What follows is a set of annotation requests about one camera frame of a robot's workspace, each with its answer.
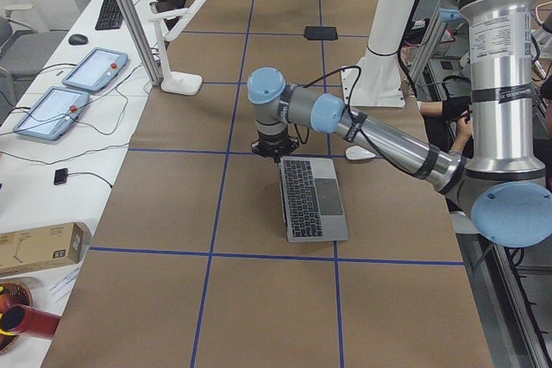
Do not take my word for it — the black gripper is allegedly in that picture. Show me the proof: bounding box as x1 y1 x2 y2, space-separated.
251 136 298 159

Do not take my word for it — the grey laptop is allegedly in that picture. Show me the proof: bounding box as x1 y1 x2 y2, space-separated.
279 156 349 243

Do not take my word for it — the black mouse pad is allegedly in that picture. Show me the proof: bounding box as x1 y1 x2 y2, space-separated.
304 26 338 41

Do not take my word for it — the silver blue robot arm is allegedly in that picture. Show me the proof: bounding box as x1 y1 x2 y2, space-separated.
247 0 551 247

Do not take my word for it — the white computer mouse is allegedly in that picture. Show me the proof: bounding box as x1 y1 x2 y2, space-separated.
345 146 376 161

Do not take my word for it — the white desk lamp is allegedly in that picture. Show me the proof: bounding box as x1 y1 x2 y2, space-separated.
147 0 207 96

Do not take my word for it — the black computer mouse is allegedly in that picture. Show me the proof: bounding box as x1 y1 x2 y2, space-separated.
68 34 89 46

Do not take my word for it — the black keyboard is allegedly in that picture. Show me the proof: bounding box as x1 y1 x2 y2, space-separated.
95 0 123 31

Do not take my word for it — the seated person in black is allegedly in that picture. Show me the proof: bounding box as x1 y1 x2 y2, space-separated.
417 78 551 178

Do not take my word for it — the far teach pendant tablet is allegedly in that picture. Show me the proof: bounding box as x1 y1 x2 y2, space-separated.
62 47 129 93

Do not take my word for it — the teach pendant tablet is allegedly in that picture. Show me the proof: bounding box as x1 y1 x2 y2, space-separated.
13 87 90 141
62 47 129 93

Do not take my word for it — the small black square device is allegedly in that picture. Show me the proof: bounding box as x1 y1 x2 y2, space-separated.
53 168 69 185

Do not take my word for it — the near teach pendant tablet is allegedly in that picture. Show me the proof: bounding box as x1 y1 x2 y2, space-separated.
13 87 90 141

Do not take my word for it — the cardboard box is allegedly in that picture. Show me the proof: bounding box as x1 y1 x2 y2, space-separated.
1 222 90 277

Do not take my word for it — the woven basket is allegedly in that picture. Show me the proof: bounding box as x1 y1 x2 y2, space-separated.
1 281 33 353

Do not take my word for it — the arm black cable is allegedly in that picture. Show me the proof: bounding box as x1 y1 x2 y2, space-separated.
288 65 389 162

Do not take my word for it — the white camera stand column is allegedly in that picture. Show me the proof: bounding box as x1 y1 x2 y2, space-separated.
342 0 416 108

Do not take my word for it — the aluminium frame post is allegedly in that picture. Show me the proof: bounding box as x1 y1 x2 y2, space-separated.
116 0 161 86

